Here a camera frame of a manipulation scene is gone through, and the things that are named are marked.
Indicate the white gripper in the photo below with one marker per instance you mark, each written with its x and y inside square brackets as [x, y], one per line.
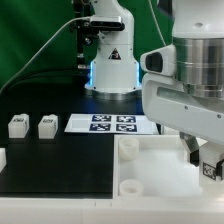
[183, 88]

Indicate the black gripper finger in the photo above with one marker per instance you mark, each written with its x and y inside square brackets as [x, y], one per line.
[220, 170]

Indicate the white square tabletop part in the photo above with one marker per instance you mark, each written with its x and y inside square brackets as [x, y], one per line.
[157, 166]

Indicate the white sheet with AprilTags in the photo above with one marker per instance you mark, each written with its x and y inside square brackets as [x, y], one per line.
[107, 123]

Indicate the black camera on mount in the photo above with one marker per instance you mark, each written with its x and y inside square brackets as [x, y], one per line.
[107, 23]

